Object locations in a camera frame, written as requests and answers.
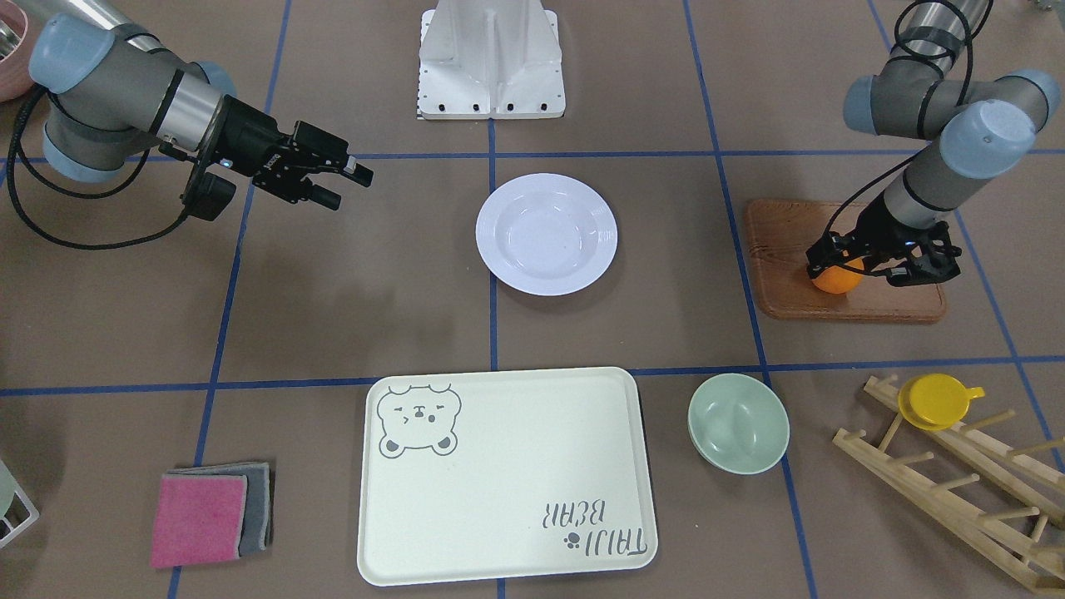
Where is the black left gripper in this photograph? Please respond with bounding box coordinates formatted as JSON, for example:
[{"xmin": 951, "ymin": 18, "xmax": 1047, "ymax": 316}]
[{"xmin": 805, "ymin": 198, "xmax": 915, "ymax": 278}]

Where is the white round plate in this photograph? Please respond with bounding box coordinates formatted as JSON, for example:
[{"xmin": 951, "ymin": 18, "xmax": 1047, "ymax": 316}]
[{"xmin": 475, "ymin": 173, "xmax": 619, "ymax": 296}]

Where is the white cup rack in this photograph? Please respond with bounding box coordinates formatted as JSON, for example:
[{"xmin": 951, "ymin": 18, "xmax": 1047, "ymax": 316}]
[{"xmin": 1, "ymin": 460, "xmax": 40, "ymax": 548}]

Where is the pink bowl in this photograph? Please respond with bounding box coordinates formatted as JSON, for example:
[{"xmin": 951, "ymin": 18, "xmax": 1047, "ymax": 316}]
[{"xmin": 1, "ymin": 1, "xmax": 37, "ymax": 102}]

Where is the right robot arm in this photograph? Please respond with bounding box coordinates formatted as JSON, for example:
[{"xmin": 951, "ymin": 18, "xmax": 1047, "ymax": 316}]
[{"xmin": 19, "ymin": 1, "xmax": 373, "ymax": 220}]

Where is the yellow mug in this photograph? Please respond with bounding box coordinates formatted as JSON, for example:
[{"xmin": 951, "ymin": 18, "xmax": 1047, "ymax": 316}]
[{"xmin": 895, "ymin": 373, "xmax": 985, "ymax": 431}]

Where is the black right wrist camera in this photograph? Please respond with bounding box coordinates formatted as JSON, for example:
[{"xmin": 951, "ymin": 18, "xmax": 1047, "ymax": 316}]
[{"xmin": 181, "ymin": 171, "xmax": 236, "ymax": 221}]

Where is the pink sponge cloth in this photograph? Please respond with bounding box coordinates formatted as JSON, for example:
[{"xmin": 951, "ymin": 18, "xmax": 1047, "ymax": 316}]
[{"xmin": 150, "ymin": 474, "xmax": 248, "ymax": 569}]

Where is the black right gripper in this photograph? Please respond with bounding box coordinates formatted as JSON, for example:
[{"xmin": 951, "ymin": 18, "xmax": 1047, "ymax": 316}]
[{"xmin": 208, "ymin": 96, "xmax": 375, "ymax": 210}]

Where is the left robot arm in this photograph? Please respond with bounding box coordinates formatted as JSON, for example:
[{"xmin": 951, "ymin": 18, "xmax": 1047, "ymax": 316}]
[{"xmin": 805, "ymin": 1, "xmax": 1063, "ymax": 287}]

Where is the light green bowl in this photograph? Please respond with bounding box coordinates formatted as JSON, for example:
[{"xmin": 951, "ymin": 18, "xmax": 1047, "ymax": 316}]
[{"xmin": 687, "ymin": 373, "xmax": 791, "ymax": 475}]

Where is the cream bear tray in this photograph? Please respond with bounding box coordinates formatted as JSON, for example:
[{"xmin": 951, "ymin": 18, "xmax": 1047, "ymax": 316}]
[{"xmin": 357, "ymin": 367, "xmax": 659, "ymax": 587}]

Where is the orange fruit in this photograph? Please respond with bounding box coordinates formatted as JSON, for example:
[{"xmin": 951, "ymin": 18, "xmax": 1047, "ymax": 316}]
[{"xmin": 812, "ymin": 257, "xmax": 864, "ymax": 295}]

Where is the wooden mug drying rack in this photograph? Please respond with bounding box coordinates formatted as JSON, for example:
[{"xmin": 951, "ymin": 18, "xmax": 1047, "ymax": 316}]
[{"xmin": 832, "ymin": 376, "xmax": 1064, "ymax": 598}]

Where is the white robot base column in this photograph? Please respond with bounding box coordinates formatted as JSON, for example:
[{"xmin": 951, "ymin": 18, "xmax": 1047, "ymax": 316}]
[{"xmin": 416, "ymin": 1, "xmax": 567, "ymax": 122}]

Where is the brown wooden tray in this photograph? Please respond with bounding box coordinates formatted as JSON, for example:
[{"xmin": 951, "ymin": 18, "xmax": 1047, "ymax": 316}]
[{"xmin": 743, "ymin": 198, "xmax": 947, "ymax": 324}]

